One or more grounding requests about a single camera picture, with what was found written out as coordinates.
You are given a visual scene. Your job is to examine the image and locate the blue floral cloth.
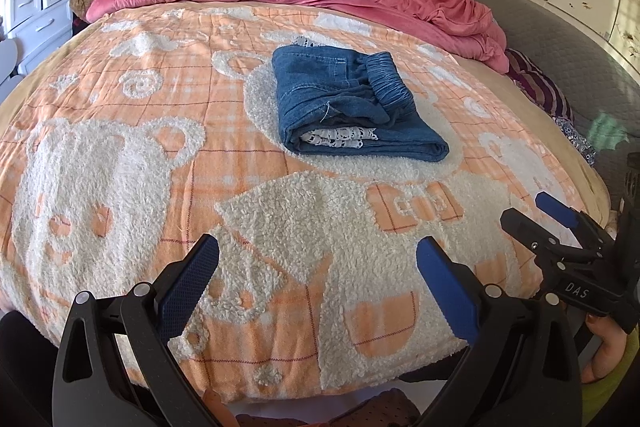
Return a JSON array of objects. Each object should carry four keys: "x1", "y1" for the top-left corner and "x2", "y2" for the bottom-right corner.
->
[{"x1": 552, "y1": 117, "x2": 598, "y2": 165}]

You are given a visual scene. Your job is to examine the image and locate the grey padded headboard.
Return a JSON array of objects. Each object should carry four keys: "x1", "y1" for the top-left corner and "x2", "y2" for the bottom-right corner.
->
[{"x1": 457, "y1": 0, "x2": 640, "y2": 192}]

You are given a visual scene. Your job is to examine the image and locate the green cloth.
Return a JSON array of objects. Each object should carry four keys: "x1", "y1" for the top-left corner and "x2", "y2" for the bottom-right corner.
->
[{"x1": 587, "y1": 113, "x2": 630, "y2": 152}]

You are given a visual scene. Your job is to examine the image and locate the white rounded object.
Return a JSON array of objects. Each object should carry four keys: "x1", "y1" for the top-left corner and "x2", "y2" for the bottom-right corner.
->
[{"x1": 0, "y1": 38, "x2": 21, "y2": 95}]

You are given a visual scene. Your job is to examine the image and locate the person's right hand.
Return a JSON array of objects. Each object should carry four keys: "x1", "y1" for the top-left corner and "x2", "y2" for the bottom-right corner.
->
[{"x1": 580, "y1": 313, "x2": 629, "y2": 384}]

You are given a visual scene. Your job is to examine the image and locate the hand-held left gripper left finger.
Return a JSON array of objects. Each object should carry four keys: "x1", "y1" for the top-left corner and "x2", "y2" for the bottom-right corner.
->
[{"x1": 52, "y1": 234, "x2": 221, "y2": 427}]

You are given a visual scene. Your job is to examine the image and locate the blue denim pants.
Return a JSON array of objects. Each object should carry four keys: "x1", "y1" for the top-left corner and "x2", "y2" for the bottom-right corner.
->
[{"x1": 272, "y1": 36, "x2": 450, "y2": 162}]

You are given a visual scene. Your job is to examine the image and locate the white drawer cabinet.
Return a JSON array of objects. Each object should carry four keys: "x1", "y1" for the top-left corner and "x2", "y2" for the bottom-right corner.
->
[{"x1": 0, "y1": 0, "x2": 76, "y2": 78}]

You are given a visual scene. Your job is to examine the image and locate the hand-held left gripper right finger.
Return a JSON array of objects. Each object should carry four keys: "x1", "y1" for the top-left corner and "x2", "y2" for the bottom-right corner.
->
[{"x1": 415, "y1": 236, "x2": 584, "y2": 427}]

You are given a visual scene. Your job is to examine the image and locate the person's left hand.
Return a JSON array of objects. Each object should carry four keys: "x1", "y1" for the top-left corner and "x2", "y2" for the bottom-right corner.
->
[{"x1": 204, "y1": 389, "x2": 237, "y2": 427}]

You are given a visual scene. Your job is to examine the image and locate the beige bed sheet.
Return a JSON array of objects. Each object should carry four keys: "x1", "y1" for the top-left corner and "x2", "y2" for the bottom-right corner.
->
[{"x1": 0, "y1": 7, "x2": 612, "y2": 228}]

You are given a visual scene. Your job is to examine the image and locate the person's right forearm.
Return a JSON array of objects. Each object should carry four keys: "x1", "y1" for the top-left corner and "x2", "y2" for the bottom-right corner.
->
[{"x1": 581, "y1": 347, "x2": 640, "y2": 427}]

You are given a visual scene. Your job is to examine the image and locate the orange bear blanket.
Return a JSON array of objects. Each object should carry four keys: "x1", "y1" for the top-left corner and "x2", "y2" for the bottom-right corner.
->
[{"x1": 0, "y1": 2, "x2": 608, "y2": 403}]

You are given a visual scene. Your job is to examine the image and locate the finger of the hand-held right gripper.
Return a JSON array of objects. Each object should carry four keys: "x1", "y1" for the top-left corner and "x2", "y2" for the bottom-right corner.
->
[
  {"x1": 535, "y1": 191, "x2": 617, "y2": 259},
  {"x1": 500, "y1": 207, "x2": 577, "y2": 269}
]

